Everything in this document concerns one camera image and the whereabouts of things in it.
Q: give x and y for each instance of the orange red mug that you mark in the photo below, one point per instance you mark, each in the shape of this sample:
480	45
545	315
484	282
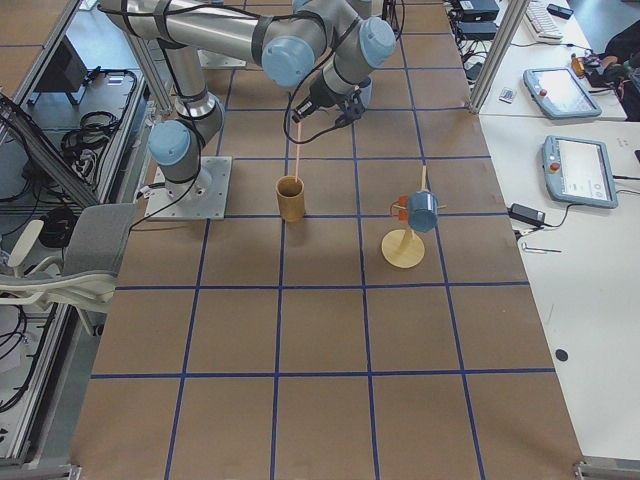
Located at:
399	210

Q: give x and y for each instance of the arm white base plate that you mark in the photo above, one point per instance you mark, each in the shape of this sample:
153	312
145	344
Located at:
203	198
215	61

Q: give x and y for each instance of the bamboo chopstick holder cup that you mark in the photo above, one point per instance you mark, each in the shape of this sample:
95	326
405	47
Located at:
290	198

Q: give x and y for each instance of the near teach pendant tablet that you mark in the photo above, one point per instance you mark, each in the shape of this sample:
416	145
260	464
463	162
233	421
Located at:
578	171

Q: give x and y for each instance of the black power adapter brick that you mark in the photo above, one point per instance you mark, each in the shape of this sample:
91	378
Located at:
528	215

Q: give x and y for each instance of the black wire mug rack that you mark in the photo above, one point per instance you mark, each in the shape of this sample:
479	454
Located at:
393	12

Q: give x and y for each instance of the pink chopstick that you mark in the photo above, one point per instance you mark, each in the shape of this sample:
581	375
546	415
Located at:
298	151

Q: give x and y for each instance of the light blue plastic cup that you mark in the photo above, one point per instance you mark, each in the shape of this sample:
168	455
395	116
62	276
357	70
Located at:
365	92

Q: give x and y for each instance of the grey office chair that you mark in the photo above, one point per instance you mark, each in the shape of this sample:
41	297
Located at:
85	278

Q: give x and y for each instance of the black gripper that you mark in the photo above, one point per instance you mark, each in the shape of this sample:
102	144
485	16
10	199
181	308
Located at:
316	96

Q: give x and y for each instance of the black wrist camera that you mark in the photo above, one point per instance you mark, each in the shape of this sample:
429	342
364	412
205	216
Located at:
352	109

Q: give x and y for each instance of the teach pendant tablet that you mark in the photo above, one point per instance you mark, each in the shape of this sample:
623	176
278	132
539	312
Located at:
578	171
559	93

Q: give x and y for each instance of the wooden mug tree stand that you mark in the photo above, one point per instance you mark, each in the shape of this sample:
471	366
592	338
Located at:
403	248

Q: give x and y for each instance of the blue mug on tree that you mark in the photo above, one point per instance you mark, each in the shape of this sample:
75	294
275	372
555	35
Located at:
422	211

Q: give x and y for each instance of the far teach pendant tablet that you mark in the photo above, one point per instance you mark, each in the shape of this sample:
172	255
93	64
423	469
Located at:
559	93

